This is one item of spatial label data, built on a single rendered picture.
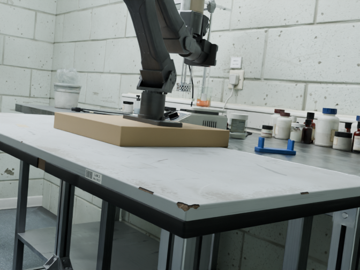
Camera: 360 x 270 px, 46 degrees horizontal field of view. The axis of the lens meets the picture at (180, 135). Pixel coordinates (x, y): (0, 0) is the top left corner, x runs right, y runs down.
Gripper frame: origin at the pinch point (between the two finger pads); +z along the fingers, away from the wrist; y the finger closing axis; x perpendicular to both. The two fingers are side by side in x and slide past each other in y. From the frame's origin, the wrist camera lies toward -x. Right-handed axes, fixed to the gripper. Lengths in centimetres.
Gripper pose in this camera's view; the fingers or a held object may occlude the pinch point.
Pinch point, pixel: (211, 59)
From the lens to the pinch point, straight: 139.6
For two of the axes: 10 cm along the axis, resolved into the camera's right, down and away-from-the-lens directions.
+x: -1.3, 9.9, 0.4
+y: -8.9, -1.3, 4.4
